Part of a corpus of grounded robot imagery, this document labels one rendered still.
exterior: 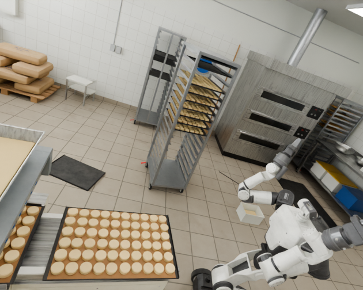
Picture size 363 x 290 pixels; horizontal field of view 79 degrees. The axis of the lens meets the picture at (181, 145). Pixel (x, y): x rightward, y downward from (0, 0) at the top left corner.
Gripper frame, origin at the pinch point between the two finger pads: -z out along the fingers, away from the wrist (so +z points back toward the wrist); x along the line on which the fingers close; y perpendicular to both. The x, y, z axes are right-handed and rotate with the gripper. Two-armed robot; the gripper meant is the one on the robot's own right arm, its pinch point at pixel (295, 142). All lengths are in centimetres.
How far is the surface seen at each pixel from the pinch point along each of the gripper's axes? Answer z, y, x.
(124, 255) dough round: 101, 32, 64
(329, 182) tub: -31, -121, -349
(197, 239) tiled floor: 134, 8, -89
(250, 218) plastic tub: 91, -30, -159
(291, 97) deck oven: -107, 34, -271
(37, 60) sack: 108, 390, -105
